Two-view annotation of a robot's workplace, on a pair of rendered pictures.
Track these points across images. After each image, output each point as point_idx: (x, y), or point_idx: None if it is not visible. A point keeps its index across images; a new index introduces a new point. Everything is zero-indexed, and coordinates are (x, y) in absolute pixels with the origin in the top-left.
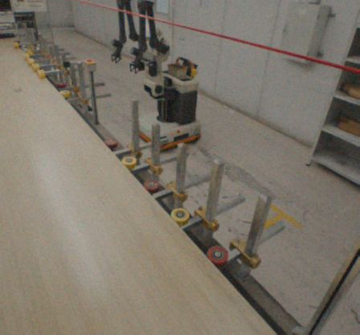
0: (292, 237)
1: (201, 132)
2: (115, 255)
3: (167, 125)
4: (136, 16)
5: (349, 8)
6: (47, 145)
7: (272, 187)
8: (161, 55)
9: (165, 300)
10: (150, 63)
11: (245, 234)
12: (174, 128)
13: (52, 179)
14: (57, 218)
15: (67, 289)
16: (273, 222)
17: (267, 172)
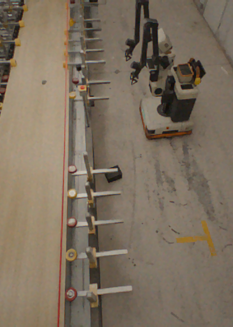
0: (200, 260)
1: (196, 126)
2: (25, 266)
3: (161, 119)
4: None
5: None
6: (34, 158)
7: (218, 209)
8: (161, 69)
9: (30, 306)
10: (152, 71)
11: (165, 240)
12: (165, 125)
13: (24, 193)
14: (13, 227)
15: None
16: (194, 241)
17: (227, 191)
